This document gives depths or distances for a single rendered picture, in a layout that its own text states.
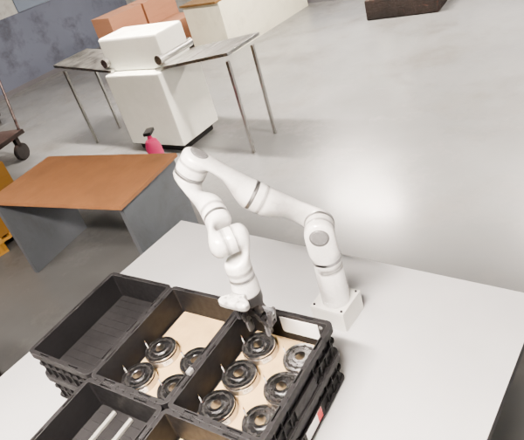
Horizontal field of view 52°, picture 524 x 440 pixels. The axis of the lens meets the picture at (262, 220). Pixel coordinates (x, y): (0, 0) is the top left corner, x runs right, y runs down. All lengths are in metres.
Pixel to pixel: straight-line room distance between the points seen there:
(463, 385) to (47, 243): 3.33
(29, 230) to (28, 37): 6.41
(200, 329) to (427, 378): 0.71
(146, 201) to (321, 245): 1.89
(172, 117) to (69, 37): 5.85
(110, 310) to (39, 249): 2.27
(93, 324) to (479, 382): 1.27
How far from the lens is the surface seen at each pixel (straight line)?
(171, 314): 1.84
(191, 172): 1.53
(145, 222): 3.32
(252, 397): 1.53
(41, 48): 10.35
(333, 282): 1.69
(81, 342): 1.98
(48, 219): 4.30
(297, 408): 1.44
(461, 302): 1.86
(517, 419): 2.44
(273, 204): 1.56
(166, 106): 5.01
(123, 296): 2.08
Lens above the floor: 1.98
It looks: 32 degrees down
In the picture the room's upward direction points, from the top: 17 degrees counter-clockwise
